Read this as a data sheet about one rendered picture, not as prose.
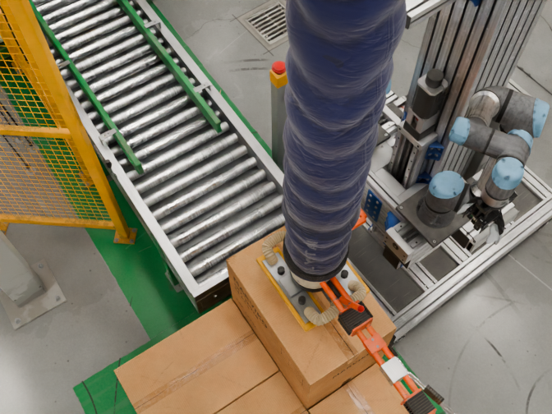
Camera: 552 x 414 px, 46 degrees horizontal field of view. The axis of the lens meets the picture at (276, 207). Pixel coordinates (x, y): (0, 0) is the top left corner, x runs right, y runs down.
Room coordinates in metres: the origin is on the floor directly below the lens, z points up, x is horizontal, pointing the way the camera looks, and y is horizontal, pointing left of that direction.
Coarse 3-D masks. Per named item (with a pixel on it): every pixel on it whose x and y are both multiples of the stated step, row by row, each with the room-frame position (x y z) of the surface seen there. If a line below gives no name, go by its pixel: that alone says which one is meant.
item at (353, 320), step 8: (360, 304) 0.79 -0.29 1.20; (344, 312) 0.76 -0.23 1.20; (352, 312) 0.76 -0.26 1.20; (360, 312) 0.76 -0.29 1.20; (368, 312) 0.76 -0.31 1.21; (344, 320) 0.73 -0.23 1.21; (352, 320) 0.73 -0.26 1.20; (360, 320) 0.73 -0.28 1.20; (368, 320) 0.73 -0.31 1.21; (344, 328) 0.71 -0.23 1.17; (352, 328) 0.71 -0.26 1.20; (360, 328) 0.70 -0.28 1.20; (352, 336) 0.69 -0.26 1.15
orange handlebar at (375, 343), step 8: (360, 216) 1.14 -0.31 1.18; (360, 224) 1.11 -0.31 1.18; (336, 280) 0.88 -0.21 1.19; (328, 288) 0.85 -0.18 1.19; (344, 296) 0.82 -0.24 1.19; (336, 304) 0.79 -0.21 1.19; (368, 328) 0.71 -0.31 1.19; (360, 336) 0.68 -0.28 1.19; (376, 336) 0.68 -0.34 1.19; (368, 344) 0.65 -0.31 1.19; (376, 344) 0.65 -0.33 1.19; (384, 344) 0.65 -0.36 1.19; (368, 352) 0.63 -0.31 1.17; (376, 352) 0.62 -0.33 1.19; (384, 352) 0.62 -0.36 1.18; (376, 360) 0.60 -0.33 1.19; (408, 376) 0.54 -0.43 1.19; (400, 384) 0.52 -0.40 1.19; (408, 384) 0.52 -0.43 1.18; (400, 392) 0.49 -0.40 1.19
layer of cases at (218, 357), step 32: (224, 320) 0.96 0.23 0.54; (160, 352) 0.82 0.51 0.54; (192, 352) 0.82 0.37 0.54; (224, 352) 0.82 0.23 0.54; (256, 352) 0.82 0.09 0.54; (128, 384) 0.68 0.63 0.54; (160, 384) 0.68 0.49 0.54; (192, 384) 0.68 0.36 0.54; (224, 384) 0.68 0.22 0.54; (256, 384) 0.68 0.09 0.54; (288, 384) 0.68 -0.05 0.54; (352, 384) 0.68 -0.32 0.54; (384, 384) 0.68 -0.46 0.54
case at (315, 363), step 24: (264, 240) 1.16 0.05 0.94; (240, 264) 1.06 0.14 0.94; (240, 288) 0.99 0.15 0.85; (264, 288) 0.95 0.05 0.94; (264, 312) 0.86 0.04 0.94; (288, 312) 0.85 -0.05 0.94; (384, 312) 0.85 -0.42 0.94; (264, 336) 0.84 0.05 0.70; (288, 336) 0.76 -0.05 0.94; (312, 336) 0.76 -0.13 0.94; (336, 336) 0.76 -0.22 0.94; (384, 336) 0.76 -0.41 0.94; (288, 360) 0.69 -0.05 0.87; (312, 360) 0.67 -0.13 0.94; (336, 360) 0.67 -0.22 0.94; (360, 360) 0.71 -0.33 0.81; (312, 384) 0.58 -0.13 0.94; (336, 384) 0.65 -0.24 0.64
